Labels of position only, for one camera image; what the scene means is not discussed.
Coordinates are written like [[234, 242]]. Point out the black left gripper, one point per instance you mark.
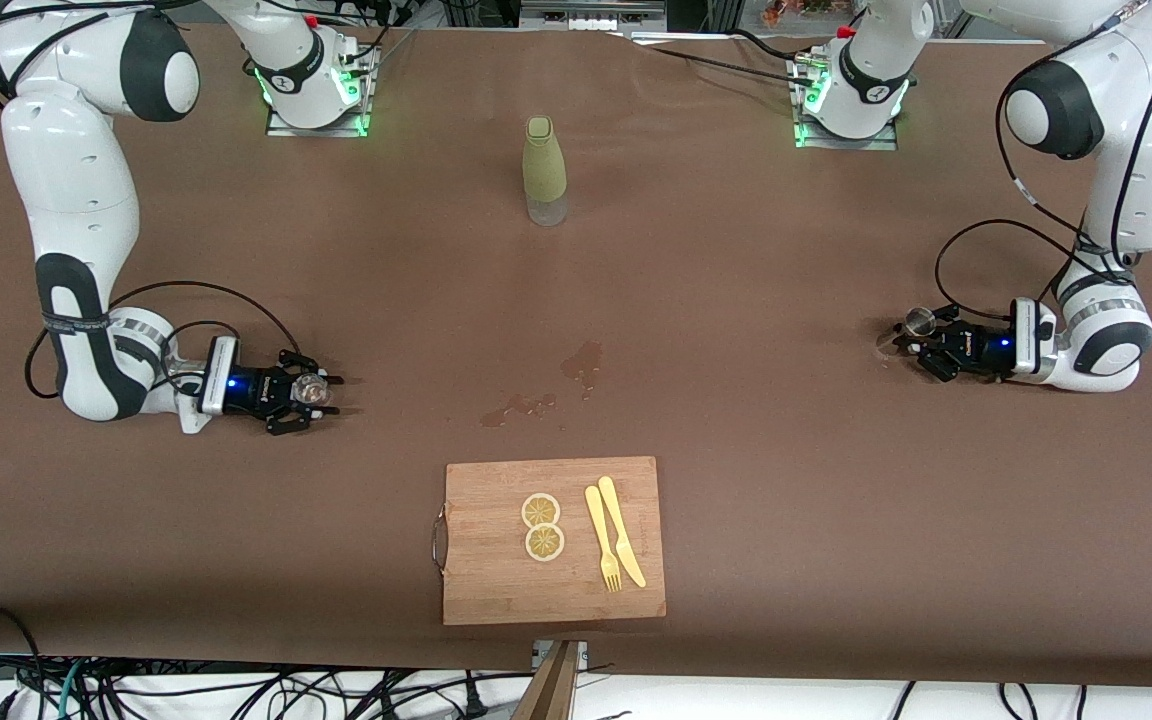
[[976, 350]]

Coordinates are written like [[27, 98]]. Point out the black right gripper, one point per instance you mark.
[[258, 388]]

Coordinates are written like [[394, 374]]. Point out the clear glass cup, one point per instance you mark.
[[312, 390]]

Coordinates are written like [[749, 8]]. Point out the steel double jigger measuring cup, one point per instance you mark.
[[921, 320]]

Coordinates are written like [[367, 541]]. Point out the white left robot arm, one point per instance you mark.
[[1146, 170]]

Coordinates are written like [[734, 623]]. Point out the brown table cover sheet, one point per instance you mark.
[[336, 520]]

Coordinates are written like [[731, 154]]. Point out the liquid spill puddle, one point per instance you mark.
[[516, 408], [586, 358]]

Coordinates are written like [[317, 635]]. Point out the dried lemon slice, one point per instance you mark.
[[544, 543], [541, 510]]

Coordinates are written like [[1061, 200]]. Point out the bamboo cutting board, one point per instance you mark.
[[496, 580]]

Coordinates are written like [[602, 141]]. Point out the yellow plastic fork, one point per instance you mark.
[[599, 530]]

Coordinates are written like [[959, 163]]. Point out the green sleeved glass bottle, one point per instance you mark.
[[545, 160]]

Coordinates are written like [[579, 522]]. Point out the yellow plastic knife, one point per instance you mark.
[[621, 530]]

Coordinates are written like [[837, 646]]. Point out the wooden beam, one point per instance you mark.
[[554, 690]]

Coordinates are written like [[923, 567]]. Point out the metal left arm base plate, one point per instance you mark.
[[876, 143]]

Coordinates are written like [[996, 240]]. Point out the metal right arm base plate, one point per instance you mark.
[[281, 128]]

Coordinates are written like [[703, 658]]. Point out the metal bracket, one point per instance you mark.
[[582, 655]]

